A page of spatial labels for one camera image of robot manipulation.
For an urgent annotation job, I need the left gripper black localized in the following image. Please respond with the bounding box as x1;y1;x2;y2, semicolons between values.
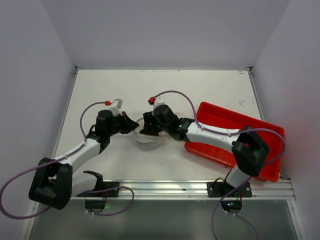
106;111;139;136

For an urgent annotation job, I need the white mesh laundry bag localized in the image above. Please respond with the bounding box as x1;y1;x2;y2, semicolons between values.
132;117;179;151

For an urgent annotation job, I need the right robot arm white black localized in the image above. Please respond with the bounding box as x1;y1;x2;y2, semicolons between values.
140;104;270;197

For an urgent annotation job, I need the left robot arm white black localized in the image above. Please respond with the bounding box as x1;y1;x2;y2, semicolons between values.
28;110;139;210

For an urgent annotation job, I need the red plastic tray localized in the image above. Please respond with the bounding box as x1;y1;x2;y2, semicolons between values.
184;101;285;182

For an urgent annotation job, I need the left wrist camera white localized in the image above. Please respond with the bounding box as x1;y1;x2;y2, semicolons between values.
104;98;123;117

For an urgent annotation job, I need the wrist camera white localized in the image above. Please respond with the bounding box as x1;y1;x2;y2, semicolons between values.
104;98;123;117
147;96;165;110

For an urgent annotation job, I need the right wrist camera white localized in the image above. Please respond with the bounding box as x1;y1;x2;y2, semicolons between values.
147;96;165;110

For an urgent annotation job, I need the aluminium mounting rail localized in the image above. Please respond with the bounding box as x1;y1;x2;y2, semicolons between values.
119;180;296;200

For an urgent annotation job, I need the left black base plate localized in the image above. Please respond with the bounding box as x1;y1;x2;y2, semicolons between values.
76;181;120;198

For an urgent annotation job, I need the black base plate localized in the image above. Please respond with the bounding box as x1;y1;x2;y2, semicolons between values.
206;181;253;198
76;181;120;198

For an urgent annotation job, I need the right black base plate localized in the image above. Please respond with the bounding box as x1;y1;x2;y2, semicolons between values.
206;181;253;198

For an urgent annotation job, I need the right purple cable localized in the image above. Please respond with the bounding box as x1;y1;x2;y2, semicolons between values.
154;90;287;240

